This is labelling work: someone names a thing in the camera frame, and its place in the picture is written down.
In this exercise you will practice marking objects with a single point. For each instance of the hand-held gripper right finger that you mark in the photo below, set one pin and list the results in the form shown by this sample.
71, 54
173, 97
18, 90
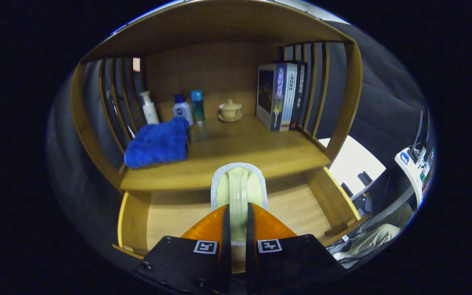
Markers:
251, 246

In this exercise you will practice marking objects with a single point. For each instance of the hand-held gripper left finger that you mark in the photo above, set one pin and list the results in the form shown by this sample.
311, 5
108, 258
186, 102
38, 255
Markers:
224, 246

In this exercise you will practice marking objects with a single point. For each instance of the wooden drawer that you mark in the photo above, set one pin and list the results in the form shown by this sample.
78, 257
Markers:
293, 209

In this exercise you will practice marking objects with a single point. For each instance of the wooden countertop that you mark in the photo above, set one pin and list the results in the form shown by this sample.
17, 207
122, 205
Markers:
236, 151

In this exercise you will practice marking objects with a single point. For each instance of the wooden cabinet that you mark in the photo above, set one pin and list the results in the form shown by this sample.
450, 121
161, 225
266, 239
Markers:
203, 24

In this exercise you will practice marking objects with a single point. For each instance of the blue towel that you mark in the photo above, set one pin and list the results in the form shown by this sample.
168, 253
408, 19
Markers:
158, 143

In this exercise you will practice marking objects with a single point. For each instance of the person's beige trousers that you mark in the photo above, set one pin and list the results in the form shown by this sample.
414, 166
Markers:
377, 237

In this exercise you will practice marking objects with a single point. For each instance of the white box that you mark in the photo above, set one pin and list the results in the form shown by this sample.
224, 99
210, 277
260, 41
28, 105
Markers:
355, 164

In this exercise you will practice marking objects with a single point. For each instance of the beige lidded teacup with saucer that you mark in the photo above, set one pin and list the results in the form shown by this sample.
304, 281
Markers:
230, 110

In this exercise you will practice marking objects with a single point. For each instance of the white bottle with blue cap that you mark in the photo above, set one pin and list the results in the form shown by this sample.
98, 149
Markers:
182, 110

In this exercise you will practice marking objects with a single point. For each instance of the teal spray bottle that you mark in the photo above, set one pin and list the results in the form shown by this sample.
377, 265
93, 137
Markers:
197, 106

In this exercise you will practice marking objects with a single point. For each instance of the white pump bottle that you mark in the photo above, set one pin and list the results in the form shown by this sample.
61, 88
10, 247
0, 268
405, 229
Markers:
150, 110

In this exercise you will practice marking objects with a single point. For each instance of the thick book with blue spine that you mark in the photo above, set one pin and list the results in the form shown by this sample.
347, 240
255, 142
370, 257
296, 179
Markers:
266, 90

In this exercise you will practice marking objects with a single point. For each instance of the book with pale spine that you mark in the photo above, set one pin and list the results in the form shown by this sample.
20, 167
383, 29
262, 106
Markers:
290, 94

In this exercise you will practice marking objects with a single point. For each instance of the book with black spine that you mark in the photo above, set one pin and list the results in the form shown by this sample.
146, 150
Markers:
301, 90

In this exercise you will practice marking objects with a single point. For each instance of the white side desk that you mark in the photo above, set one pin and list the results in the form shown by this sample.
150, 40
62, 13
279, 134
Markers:
410, 172

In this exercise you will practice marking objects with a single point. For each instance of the small blue object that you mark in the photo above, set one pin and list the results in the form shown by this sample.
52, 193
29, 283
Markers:
404, 157

